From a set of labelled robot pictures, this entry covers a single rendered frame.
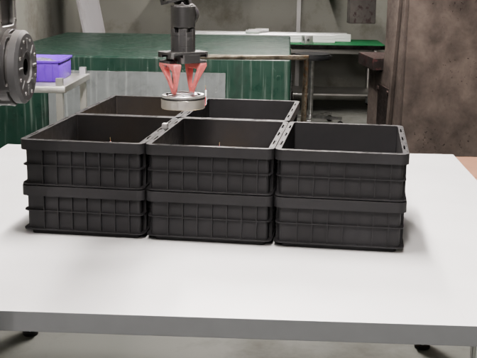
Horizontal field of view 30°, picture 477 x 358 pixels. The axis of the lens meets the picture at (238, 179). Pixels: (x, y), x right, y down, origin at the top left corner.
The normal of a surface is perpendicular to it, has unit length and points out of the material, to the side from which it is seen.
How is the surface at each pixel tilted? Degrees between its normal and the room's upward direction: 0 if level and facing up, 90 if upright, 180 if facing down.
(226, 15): 90
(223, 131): 90
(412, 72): 93
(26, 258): 0
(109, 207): 90
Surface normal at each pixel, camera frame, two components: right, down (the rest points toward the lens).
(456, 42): 0.07, 0.27
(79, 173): -0.14, 0.22
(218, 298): 0.01, -0.97
